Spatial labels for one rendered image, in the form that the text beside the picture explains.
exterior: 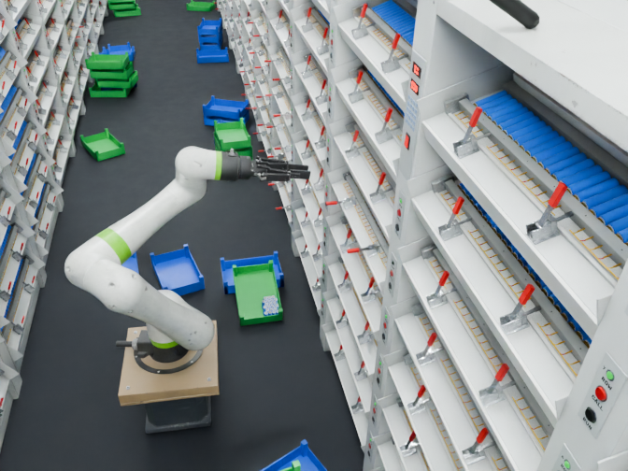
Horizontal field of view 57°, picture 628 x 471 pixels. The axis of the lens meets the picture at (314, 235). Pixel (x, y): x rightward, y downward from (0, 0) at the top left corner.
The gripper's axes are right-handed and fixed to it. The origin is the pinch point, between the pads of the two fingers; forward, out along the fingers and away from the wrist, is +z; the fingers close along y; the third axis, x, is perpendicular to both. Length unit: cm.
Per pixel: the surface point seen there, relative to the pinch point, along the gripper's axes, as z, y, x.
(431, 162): 12, -61, -38
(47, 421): -83, -8, 115
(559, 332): 17, -109, -34
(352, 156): 14.2, -7.9, -11.1
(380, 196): 15.2, -34.6, -12.8
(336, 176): 16.4, 8.7, 5.4
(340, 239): 20.3, -0.6, 26.6
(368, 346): 25, -37, 44
